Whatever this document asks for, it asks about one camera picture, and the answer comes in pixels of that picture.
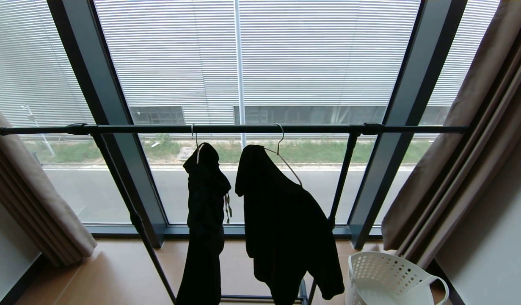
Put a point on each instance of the brown curtain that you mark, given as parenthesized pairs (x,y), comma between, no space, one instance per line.
(467,148)
(36,212)

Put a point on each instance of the window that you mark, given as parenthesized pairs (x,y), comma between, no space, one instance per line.
(412,84)

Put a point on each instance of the pink clothes hanger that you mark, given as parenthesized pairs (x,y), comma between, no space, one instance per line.
(197,154)
(288,166)

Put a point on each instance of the black clothes rack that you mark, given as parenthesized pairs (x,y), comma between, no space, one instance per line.
(158,128)

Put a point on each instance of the white laundry basket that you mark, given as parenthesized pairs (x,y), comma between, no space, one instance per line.
(387,275)

